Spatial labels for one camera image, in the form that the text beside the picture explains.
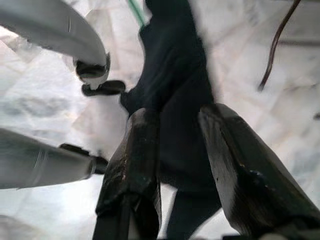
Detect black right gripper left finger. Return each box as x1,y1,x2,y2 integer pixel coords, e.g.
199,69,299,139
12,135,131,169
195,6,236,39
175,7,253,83
92,107,163,240

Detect grey robot left leg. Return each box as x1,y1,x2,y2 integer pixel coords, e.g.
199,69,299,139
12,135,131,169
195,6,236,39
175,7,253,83
0,0,126,98

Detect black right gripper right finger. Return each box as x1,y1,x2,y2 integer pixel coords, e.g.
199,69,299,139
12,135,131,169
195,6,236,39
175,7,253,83
198,103,320,240

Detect plain black garment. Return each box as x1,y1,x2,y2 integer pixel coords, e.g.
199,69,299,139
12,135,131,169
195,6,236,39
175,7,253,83
119,0,224,240

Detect grey robot leg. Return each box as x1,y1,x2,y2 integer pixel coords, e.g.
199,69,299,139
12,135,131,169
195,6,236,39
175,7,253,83
0,127,109,191
0,0,126,98

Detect green plastic hanger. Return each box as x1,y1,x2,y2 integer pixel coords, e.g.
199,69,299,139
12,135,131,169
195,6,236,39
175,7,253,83
126,0,148,27

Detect grey robot right leg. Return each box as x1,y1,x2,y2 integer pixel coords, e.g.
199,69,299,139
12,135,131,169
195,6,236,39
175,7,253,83
0,127,109,191

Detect marble table red edge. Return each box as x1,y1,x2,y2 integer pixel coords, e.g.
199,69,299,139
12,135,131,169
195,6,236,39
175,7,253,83
258,0,320,92

